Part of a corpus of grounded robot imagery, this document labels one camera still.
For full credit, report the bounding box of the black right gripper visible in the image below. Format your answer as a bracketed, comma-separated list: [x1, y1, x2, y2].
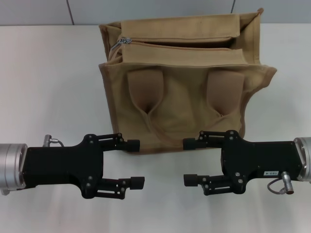
[182, 130, 299, 196]

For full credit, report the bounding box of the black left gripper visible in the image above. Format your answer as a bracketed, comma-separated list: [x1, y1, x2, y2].
[22, 133, 141, 200]

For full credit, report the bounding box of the khaki canvas food bag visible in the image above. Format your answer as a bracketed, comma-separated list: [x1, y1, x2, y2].
[98, 8, 278, 155]

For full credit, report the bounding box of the silver metal zipper pull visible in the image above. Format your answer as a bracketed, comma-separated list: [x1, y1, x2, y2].
[112, 36, 132, 50]

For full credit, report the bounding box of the grey left gripper plug cable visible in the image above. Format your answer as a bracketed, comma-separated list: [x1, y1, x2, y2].
[43, 135, 65, 148]

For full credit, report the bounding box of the grey gripper plug cable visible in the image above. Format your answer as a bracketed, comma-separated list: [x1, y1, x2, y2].
[267, 170, 297, 195]
[43, 135, 65, 148]

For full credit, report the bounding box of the grey right gripper plug cable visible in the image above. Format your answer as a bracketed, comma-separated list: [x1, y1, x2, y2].
[267, 170, 297, 195]

